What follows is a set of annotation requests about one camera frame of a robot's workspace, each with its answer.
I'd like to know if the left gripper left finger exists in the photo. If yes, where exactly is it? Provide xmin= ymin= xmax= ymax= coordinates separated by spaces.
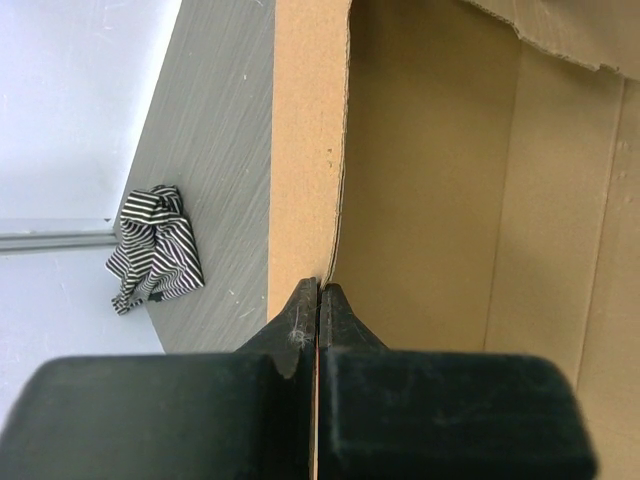
xmin=1 ymin=278 xmax=318 ymax=479

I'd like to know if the left aluminium frame post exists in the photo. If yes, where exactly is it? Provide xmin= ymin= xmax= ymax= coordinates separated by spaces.
xmin=1 ymin=219 xmax=118 ymax=255

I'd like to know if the black white striped cloth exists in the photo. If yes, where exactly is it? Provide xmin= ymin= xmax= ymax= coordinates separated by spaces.
xmin=106 ymin=185 xmax=205 ymax=315

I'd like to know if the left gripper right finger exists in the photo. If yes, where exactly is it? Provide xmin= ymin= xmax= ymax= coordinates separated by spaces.
xmin=318 ymin=284 xmax=598 ymax=479

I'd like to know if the cardboard box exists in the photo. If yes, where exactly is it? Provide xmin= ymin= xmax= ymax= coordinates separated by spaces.
xmin=267 ymin=1 xmax=639 ymax=479

